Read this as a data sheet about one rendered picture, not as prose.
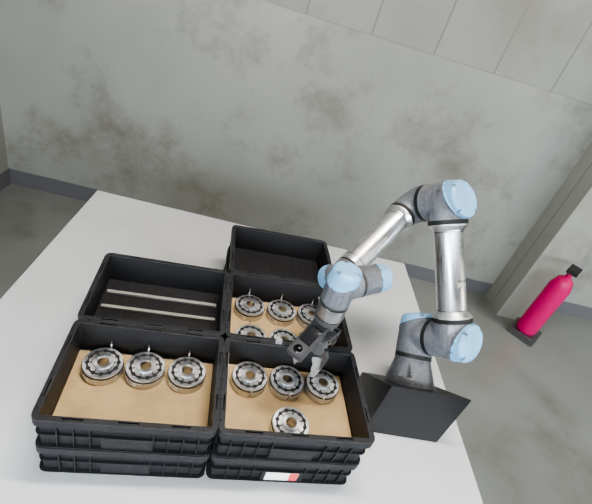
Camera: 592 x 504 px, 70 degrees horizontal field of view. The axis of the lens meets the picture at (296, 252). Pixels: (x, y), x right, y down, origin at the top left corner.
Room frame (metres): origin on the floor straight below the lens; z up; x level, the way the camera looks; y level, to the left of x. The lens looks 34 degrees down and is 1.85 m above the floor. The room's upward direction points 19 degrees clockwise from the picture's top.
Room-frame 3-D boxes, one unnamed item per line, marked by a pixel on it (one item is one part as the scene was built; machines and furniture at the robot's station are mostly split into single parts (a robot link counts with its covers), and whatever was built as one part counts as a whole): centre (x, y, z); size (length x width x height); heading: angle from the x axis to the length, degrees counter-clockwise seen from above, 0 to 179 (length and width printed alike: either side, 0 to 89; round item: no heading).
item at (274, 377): (0.83, -0.09, 0.86); 0.10 x 0.10 x 0.01
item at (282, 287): (1.05, -0.03, 0.87); 0.40 x 0.30 x 0.11; 106
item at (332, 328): (0.84, -0.13, 1.08); 0.09 x 0.08 x 0.12; 154
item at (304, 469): (0.76, -0.12, 0.76); 0.40 x 0.30 x 0.12; 106
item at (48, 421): (0.65, 0.27, 0.92); 0.40 x 0.30 x 0.02; 106
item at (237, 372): (0.80, 0.01, 0.86); 0.10 x 0.10 x 0.01
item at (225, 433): (0.76, -0.12, 0.92); 0.40 x 0.30 x 0.02; 106
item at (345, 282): (0.83, -0.13, 1.24); 0.09 x 0.08 x 0.11; 133
